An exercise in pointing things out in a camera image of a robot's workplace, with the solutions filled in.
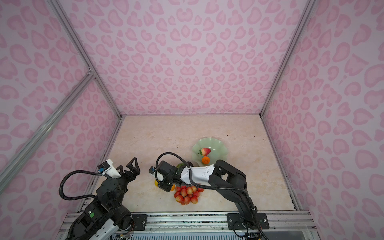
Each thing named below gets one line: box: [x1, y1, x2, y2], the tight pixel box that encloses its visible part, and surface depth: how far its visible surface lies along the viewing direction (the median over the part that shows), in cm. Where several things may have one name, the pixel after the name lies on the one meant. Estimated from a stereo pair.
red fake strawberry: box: [198, 148, 212, 157], surface depth 97 cm
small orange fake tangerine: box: [202, 156, 210, 165], surface depth 94 cm
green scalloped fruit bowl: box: [192, 137, 228, 167], surface depth 99 cm
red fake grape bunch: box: [173, 185, 205, 206], surface depth 78 cm
